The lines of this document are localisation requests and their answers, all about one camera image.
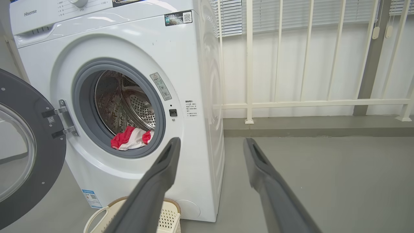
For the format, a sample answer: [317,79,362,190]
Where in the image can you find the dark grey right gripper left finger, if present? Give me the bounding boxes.
[105,137,181,233]

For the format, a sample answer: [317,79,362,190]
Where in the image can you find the white front-load washing machine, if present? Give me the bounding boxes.
[9,0,225,223]

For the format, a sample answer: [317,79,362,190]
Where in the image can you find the stainless steel washing machine drum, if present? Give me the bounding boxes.
[94,70,156,136]

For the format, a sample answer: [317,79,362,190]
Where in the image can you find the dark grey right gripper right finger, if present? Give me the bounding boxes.
[243,138,322,233]

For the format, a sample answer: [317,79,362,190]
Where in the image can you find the white window blinds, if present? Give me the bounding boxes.
[210,0,414,37]

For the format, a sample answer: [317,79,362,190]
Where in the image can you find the black round glass washer door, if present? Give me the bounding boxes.
[0,69,67,229]

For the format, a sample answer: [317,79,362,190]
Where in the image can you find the cream perforated laundry basket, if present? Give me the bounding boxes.
[83,196,181,233]

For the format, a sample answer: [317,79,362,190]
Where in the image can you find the round drain filter cover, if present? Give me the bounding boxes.
[176,199,201,219]

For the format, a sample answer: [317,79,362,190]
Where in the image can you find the grey warning sticker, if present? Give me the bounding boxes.
[150,72,172,101]

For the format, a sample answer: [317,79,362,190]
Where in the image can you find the small printed text sticker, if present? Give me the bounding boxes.
[185,100,198,117]

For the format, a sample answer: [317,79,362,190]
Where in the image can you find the black QR code sticker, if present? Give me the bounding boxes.
[164,11,193,27]

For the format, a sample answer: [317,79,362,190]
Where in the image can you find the cream metal railing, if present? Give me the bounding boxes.
[213,0,414,125]

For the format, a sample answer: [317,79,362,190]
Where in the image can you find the metal door hinge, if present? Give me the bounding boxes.
[41,99,79,139]

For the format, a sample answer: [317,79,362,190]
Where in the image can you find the red and white garment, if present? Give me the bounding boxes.
[111,126,154,151]

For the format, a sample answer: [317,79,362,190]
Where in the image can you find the blue energy label sticker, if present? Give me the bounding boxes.
[82,189,103,209]

